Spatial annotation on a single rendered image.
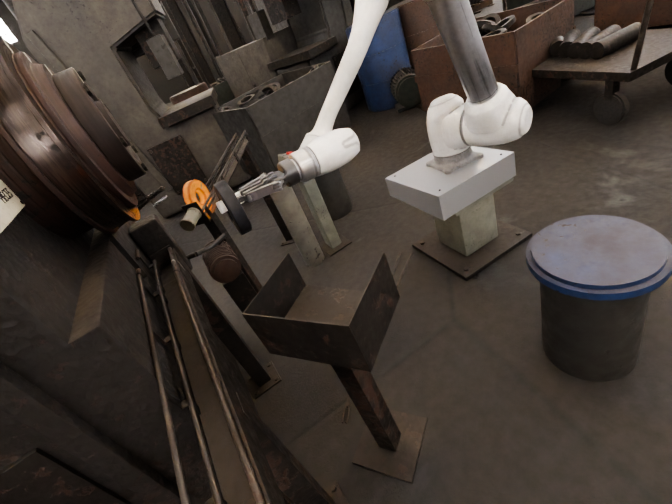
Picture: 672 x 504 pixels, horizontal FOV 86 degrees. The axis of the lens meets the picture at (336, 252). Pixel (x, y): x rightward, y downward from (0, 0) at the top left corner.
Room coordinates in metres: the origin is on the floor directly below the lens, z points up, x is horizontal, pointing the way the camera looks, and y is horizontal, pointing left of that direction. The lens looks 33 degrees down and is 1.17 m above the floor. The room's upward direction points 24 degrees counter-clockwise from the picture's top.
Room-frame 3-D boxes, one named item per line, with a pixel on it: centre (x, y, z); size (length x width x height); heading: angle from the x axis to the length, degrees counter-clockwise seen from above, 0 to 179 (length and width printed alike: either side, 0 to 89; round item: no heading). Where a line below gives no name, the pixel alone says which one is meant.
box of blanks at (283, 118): (3.74, -0.03, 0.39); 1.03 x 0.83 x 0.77; 122
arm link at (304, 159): (1.00, -0.01, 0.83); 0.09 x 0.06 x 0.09; 17
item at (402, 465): (0.62, 0.07, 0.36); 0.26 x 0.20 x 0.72; 52
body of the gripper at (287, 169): (0.98, 0.06, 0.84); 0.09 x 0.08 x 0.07; 107
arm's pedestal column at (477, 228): (1.38, -0.63, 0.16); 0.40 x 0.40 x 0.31; 13
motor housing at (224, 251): (1.38, 0.47, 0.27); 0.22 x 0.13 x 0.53; 17
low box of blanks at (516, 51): (2.90, -1.74, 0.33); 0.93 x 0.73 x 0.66; 24
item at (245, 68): (5.48, -0.09, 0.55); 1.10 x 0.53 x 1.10; 37
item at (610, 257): (0.65, -0.63, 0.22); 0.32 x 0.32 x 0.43
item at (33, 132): (1.03, 0.50, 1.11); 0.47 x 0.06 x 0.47; 17
